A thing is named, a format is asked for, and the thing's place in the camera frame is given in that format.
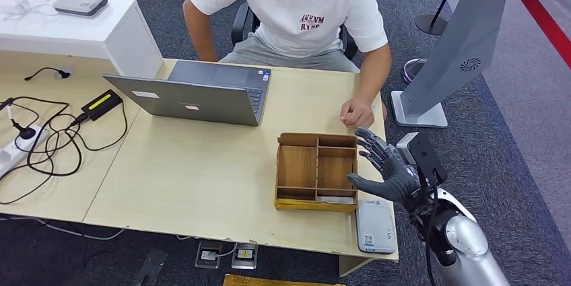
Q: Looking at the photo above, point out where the red barrier belt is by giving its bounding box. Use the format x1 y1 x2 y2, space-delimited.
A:
520 0 571 71

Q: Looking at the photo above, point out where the grey laptop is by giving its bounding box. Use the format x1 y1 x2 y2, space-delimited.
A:
102 60 272 127

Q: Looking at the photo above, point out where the yellow package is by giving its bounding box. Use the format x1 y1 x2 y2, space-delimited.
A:
223 274 345 286

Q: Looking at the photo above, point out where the white charger block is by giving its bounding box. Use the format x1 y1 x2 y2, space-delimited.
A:
0 0 32 15

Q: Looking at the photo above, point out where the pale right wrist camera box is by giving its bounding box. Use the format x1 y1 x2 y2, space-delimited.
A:
396 131 448 187

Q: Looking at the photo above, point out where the black adapter with yellow label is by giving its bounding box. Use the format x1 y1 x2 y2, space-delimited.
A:
81 90 123 122

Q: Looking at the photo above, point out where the thick black power cord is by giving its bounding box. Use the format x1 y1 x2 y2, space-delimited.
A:
0 96 89 205

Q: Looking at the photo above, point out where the short black cable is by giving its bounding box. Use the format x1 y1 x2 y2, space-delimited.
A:
24 67 71 81

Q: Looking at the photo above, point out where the dark robot left hand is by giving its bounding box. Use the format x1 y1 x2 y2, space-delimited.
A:
132 249 168 286

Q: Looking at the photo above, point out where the thin white cable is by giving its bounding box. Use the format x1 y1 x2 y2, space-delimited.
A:
0 0 59 21

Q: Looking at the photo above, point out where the white cable under desk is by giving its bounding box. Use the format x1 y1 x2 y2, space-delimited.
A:
0 215 130 241

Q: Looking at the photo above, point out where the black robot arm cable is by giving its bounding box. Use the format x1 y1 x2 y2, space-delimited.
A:
420 176 442 286

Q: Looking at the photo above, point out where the person's left hand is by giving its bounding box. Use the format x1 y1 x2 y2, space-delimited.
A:
339 96 376 130

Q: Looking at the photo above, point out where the grey kiosk stand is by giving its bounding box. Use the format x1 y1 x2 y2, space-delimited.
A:
391 0 549 129

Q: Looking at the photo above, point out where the white desk leg panel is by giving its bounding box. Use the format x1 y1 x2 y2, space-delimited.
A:
339 256 374 279

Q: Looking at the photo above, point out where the white power strip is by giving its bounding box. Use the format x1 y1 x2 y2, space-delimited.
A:
0 124 50 178

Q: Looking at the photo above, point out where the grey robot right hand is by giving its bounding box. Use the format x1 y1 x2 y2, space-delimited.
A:
347 127 422 203

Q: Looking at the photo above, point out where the round silver purple base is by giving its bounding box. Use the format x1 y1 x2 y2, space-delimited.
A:
403 59 428 85

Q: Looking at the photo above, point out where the wooden compartment organizer box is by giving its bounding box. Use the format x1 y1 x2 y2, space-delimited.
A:
273 132 359 213

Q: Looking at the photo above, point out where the floor socket with white plug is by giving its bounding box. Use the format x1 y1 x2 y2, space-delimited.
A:
195 240 223 270

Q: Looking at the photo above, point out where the thin black adapter cable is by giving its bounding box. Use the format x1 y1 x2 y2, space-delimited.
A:
65 101 129 152

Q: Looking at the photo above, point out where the person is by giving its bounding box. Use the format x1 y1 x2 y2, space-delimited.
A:
182 0 393 130

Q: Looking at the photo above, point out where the grey card reader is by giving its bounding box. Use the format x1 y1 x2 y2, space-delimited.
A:
355 199 398 255
53 0 109 17

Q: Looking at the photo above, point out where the floor socket with yellow label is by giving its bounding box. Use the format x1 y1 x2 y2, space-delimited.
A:
231 244 259 271

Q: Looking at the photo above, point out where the white reception counter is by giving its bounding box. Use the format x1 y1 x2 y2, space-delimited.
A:
0 0 164 80

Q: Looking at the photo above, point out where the black office chair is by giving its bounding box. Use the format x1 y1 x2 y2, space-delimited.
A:
231 1 359 61

